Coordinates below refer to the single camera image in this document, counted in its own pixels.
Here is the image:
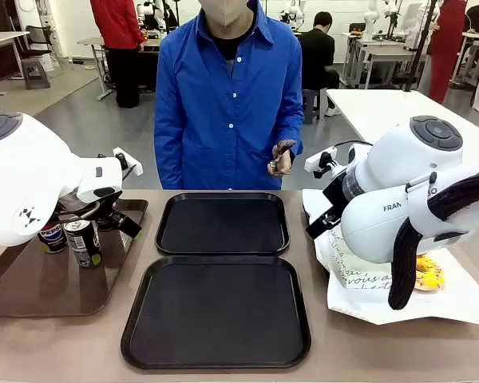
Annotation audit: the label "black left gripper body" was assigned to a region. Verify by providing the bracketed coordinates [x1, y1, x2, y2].
[55, 191, 125, 233]

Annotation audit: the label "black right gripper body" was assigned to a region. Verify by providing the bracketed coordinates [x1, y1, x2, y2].
[322, 171, 350, 219]

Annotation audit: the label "black Pepsi can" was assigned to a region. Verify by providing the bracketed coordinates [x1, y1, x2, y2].
[62, 219, 103, 269]
[37, 223, 69, 255]

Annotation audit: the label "metal serving tongs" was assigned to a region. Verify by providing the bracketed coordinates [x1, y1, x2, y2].
[267, 139, 295, 178]

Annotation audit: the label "person's right forearm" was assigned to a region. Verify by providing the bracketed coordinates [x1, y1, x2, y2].
[153, 115, 185, 191]

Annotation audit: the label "person's left forearm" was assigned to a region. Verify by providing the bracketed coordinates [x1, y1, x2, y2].
[279, 95, 305, 156]

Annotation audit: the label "person's left hand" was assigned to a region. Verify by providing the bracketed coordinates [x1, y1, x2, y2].
[267, 144, 295, 177]

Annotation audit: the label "empty white paper box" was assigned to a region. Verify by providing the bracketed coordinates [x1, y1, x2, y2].
[335, 255, 394, 290]

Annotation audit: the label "brown plastic tray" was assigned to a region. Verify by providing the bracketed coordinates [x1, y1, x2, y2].
[0, 198, 149, 319]

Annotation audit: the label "large white table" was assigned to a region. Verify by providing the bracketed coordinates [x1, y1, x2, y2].
[326, 88, 479, 160]

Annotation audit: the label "black plastic tray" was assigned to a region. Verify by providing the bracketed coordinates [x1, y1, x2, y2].
[120, 255, 313, 370]
[155, 191, 291, 257]

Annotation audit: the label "yellow sprinkled donut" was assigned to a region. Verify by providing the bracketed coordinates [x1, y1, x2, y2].
[414, 254, 446, 292]

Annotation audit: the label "person in blue shirt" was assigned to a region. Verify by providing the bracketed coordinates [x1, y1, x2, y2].
[153, 0, 305, 191]

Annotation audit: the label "white wrapping paper sheet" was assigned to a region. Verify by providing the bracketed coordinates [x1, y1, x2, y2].
[301, 188, 479, 326]

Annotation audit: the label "seated person in black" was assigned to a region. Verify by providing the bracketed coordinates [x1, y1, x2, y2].
[297, 10, 341, 117]

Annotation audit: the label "grey plastic stool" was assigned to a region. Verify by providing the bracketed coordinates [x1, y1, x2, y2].
[21, 58, 52, 91]

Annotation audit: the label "white work table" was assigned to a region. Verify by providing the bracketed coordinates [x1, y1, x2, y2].
[342, 30, 429, 90]

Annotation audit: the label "grey work table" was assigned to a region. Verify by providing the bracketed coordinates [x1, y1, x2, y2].
[77, 37, 161, 101]

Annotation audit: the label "black metal pole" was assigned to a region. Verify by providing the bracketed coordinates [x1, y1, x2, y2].
[402, 0, 439, 93]

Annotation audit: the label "black office chair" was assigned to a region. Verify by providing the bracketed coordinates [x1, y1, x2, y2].
[14, 25, 56, 61]

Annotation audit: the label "person in red dress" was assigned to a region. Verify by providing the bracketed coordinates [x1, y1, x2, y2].
[426, 0, 469, 105]

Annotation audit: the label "person in red top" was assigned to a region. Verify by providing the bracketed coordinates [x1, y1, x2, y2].
[89, 0, 145, 109]

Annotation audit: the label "white desk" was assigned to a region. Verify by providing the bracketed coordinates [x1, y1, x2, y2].
[0, 30, 31, 97]

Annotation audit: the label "beige face mask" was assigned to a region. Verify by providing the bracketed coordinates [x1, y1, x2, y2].
[199, 0, 261, 28]

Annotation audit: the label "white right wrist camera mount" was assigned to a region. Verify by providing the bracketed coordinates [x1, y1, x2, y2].
[303, 146, 338, 180]

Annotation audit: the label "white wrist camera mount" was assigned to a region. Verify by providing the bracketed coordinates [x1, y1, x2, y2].
[112, 146, 144, 177]
[303, 146, 338, 180]

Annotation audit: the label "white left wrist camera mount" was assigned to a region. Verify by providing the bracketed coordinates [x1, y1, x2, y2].
[112, 146, 144, 177]

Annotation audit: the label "black cable sleeve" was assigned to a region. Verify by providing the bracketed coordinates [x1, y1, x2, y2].
[387, 165, 479, 312]

